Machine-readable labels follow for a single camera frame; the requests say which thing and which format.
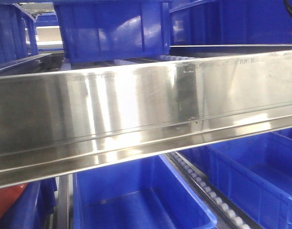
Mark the white roller track strip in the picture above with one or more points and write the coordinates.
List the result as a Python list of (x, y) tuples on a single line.
[(228, 215)]

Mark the blue lower right bin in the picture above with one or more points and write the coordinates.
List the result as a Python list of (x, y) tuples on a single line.
[(254, 172)]

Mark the stainless steel shelf front rail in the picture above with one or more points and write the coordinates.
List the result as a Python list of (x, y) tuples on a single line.
[(57, 123)]

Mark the blue lower middle bin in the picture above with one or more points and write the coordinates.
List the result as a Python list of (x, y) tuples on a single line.
[(147, 193)]

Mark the dark blue upper right bin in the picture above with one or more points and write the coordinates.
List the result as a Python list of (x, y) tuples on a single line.
[(209, 22)]

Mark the light blue upper crate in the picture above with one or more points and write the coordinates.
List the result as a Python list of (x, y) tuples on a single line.
[(102, 30)]

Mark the red printed package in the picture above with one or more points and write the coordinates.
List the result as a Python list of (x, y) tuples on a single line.
[(9, 195)]

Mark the steel lane divider rail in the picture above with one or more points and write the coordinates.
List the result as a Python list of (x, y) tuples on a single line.
[(63, 220)]

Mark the blue lower left bin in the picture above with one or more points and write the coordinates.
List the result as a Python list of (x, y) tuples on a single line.
[(32, 208)]

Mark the blue upper left bin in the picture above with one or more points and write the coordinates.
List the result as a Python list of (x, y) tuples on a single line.
[(17, 33)]

